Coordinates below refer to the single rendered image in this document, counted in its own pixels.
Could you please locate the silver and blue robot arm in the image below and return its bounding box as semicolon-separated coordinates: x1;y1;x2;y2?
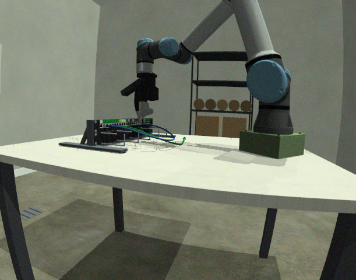
136;0;294;135

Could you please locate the dark grey port rack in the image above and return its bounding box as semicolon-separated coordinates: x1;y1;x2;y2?
59;118;173;153

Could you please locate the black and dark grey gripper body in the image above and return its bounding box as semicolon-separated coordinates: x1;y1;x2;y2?
135;72;158;101

